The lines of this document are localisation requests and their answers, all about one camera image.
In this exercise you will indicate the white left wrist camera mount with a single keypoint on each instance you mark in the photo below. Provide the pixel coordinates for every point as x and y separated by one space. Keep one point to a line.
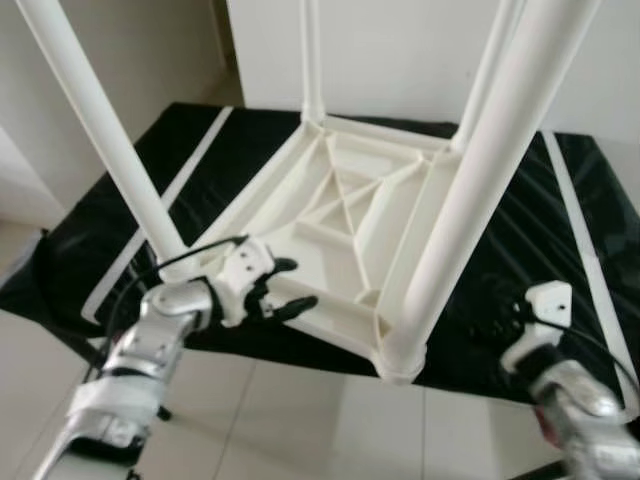
240 275

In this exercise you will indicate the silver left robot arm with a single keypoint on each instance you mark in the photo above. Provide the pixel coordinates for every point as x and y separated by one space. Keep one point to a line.
150 340

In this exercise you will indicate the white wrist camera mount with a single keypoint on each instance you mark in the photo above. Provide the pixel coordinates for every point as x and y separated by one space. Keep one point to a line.
550 300
240 275

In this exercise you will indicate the white plastic table leg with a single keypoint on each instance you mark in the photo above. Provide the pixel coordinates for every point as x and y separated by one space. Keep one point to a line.
485 180
476 95
100 120
311 60

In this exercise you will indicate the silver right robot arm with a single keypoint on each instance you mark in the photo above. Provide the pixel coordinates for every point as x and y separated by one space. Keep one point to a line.
580 400

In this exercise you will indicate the black table cloth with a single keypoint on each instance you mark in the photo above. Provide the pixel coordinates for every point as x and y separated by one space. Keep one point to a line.
520 230

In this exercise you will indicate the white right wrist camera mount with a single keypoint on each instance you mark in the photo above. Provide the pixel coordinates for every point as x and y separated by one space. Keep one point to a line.
550 300

